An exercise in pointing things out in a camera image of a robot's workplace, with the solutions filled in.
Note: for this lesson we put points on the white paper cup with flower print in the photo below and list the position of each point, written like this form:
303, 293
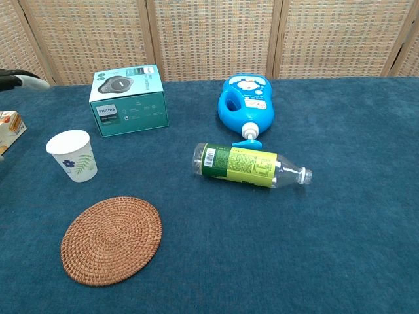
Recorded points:
77, 160

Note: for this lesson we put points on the round brown woven coaster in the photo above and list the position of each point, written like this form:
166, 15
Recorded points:
111, 242

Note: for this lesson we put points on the clear plastic bottle green label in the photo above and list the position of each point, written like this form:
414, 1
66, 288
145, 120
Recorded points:
242, 165

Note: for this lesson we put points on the blue pump detergent bottle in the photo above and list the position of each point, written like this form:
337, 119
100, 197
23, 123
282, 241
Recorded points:
252, 111

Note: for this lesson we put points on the teal Philips speaker box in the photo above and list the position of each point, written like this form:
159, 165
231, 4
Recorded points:
131, 111

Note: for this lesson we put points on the wicker folding screen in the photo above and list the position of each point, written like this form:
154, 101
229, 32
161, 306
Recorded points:
212, 39

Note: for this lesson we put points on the blue table cloth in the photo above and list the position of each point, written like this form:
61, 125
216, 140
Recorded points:
294, 245

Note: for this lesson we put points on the orange snack box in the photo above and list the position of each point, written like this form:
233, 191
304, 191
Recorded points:
10, 131

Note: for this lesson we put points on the black and white curved object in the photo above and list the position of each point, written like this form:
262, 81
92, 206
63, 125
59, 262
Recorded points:
19, 80

